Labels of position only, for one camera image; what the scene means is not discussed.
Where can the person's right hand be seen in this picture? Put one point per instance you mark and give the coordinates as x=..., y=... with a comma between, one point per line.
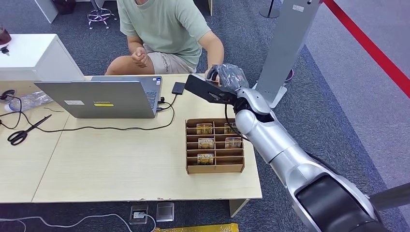
x=140, y=57

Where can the person's left hand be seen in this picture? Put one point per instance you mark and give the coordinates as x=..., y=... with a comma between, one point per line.
x=216, y=79

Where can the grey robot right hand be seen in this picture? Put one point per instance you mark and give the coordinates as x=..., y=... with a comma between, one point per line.
x=231, y=76

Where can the person's right forearm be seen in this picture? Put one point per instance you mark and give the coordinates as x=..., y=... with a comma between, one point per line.
x=135, y=43

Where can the person's left forearm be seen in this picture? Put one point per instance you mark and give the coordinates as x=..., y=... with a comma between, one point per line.
x=213, y=48

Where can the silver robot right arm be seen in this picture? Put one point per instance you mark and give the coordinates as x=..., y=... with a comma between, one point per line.
x=288, y=150

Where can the person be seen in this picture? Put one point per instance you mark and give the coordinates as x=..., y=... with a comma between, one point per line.
x=166, y=28

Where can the hotel card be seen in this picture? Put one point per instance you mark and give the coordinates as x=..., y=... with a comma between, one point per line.
x=233, y=142
x=205, y=159
x=205, y=143
x=229, y=128
x=204, y=128

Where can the brown cardboard card holder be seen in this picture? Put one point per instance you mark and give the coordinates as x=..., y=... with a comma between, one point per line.
x=214, y=169

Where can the black wrist plate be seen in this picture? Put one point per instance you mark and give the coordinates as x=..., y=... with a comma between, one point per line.
x=205, y=91

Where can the black portable drive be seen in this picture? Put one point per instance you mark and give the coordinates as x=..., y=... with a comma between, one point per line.
x=178, y=88

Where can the grey laptop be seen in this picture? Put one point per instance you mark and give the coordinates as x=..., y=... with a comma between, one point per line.
x=102, y=99

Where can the chrome stool base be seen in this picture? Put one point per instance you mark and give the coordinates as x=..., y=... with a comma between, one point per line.
x=99, y=16

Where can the dark round floor object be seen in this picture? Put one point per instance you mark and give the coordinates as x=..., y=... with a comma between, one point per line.
x=290, y=75

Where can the grey kiosk stand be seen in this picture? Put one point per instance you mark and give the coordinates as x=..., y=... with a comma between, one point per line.
x=286, y=44

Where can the white furniture leg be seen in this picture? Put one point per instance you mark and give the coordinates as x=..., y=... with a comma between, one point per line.
x=210, y=7

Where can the dark round pole base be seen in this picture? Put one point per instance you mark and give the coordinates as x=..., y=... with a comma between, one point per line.
x=269, y=12

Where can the black bin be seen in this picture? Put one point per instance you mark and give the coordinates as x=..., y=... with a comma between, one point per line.
x=64, y=6

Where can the white furniture panel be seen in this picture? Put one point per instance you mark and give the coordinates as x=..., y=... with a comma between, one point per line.
x=47, y=9

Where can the white cabinet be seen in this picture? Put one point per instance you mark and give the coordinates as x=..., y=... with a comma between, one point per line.
x=32, y=57

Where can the clear plastic bottle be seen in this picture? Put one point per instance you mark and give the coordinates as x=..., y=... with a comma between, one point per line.
x=30, y=100

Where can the beige table leg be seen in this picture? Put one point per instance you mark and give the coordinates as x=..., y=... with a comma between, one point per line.
x=237, y=207

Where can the black keys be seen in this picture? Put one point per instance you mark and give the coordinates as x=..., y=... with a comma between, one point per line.
x=5, y=50

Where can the dark red object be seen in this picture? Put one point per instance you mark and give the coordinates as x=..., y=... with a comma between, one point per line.
x=4, y=36

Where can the black round gadget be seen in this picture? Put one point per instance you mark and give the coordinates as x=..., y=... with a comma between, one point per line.
x=6, y=95

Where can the red barrier belt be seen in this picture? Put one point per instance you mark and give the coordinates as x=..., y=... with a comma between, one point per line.
x=368, y=44

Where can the metal floor socket cover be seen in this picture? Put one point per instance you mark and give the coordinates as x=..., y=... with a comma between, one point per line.
x=165, y=212

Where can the black scissors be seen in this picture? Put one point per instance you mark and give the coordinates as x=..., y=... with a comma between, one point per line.
x=20, y=135

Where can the yellow patterned box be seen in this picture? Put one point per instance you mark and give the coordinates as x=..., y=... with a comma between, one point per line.
x=198, y=228

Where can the floor socket with plug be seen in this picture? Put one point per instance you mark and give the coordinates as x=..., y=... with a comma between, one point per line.
x=138, y=214

